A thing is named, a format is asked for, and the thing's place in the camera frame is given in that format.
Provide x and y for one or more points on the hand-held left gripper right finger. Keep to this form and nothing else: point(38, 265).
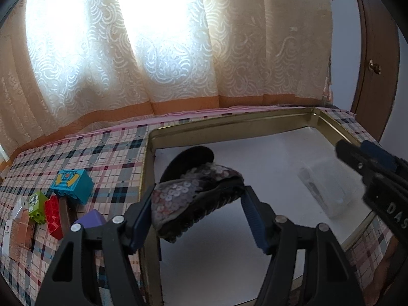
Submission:
point(255, 223)

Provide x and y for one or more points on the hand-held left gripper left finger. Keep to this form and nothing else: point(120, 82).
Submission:
point(140, 226)

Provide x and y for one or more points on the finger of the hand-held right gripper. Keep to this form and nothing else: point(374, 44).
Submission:
point(379, 156)
point(349, 153)

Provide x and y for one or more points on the black sequined shoe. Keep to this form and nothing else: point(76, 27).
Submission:
point(178, 197)

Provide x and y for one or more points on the red toy brick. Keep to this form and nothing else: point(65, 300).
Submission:
point(52, 220)

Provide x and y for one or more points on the gold metal tin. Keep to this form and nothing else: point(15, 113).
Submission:
point(223, 134)

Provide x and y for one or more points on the white toy piece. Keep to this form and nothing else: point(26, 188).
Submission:
point(19, 210)

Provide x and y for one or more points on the person's right hand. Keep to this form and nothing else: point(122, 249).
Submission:
point(392, 271)

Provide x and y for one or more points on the clear plastic box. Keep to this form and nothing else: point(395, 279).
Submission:
point(325, 191)

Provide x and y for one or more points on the purple toy brick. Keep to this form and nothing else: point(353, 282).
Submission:
point(92, 220)

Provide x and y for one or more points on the brown wooden door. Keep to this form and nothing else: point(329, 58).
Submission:
point(376, 102)

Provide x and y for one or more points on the brown toy brick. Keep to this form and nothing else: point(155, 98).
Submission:
point(68, 216)

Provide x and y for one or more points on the blue printed toy brick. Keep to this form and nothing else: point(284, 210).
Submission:
point(73, 183)

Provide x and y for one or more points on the plaid blanket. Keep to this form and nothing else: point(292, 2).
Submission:
point(95, 153)

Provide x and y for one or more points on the brass door knob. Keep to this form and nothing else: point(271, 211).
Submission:
point(375, 67)

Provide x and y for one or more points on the green football toy brick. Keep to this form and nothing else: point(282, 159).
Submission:
point(36, 207)

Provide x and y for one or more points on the tan textured box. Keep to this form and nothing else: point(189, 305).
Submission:
point(24, 232)

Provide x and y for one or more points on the pink bed sheet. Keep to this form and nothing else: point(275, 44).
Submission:
point(191, 114)

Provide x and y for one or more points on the cream patterned curtain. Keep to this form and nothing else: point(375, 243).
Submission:
point(95, 70)

